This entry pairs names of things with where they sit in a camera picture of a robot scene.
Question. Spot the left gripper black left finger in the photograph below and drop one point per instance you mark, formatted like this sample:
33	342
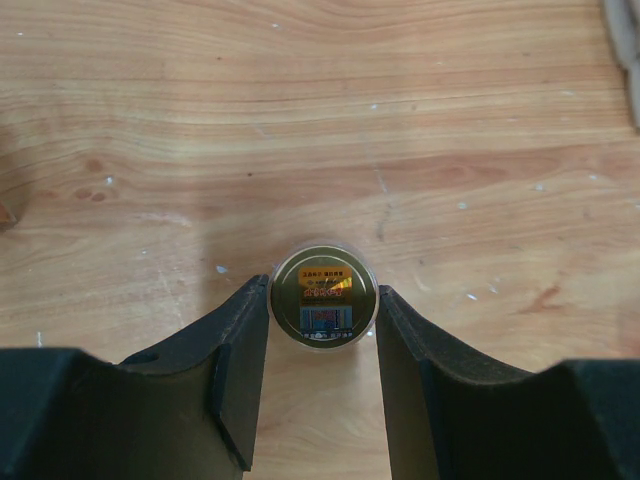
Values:
184	408

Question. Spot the gold bottle lid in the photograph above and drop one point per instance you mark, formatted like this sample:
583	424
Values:
324	295

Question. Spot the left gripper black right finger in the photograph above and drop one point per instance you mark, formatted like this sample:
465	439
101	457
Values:
453	412

